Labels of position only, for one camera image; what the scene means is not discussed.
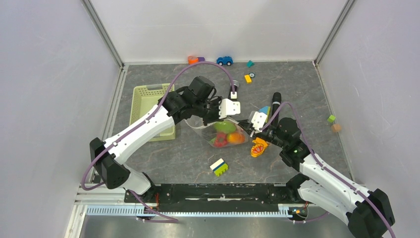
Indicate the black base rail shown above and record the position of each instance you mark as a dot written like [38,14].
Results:
[221,197]

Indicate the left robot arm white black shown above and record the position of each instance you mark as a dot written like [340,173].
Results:
[108,157]

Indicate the blue toy car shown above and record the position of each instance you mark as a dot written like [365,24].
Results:
[226,60]

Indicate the bright green toy leaf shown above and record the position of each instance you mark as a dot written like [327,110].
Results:
[225,127]

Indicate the teal toy block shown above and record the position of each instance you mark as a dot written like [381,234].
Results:
[250,63]

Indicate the small green cube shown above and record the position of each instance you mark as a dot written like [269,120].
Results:
[331,119]

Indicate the black microphone silver head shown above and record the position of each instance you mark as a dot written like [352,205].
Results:
[237,86]

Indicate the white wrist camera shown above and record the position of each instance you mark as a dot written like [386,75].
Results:
[257,120]
[229,107]

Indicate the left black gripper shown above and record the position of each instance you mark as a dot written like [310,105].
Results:
[215,117]

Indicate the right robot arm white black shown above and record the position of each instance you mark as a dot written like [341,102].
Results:
[366,213]

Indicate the white green toy brick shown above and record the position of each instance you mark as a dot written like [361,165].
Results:
[219,167]

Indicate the orange yellow toy piece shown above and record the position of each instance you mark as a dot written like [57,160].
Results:
[259,147]

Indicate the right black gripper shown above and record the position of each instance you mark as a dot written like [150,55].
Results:
[246,125]

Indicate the orange red toy mango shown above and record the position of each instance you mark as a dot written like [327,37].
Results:
[236,138]

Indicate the red blue toy block house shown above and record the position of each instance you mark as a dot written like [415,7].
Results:
[266,111]

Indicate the yellow toy brick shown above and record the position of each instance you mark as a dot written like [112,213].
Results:
[248,79]

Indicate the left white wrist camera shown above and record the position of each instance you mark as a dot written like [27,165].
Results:
[229,107]

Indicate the red toy tomato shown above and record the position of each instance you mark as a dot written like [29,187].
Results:
[220,140]

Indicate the small tan wooden cube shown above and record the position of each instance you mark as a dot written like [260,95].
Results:
[336,128]

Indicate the clear dotted zip bag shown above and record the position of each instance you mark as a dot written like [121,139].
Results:
[208,133]

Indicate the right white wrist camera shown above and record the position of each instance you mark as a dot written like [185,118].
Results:
[257,120]

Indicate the pale green plastic basket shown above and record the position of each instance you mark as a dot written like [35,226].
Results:
[143,99]

